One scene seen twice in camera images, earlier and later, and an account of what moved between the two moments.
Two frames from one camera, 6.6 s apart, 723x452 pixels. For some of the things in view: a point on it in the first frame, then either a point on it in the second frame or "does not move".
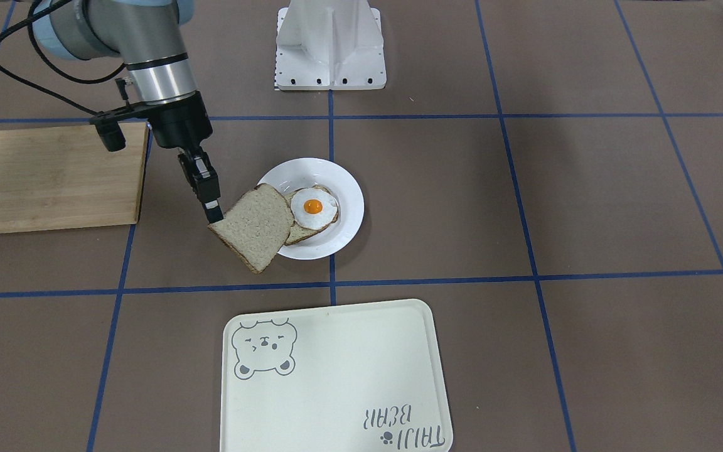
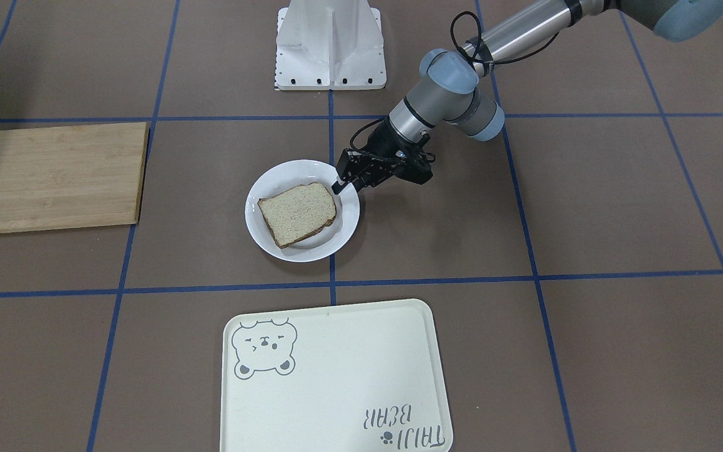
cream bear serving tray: [356, 377] does not move
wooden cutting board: [56, 178] does not move
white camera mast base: [330, 45] does not move
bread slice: [257, 226] -> [297, 211]
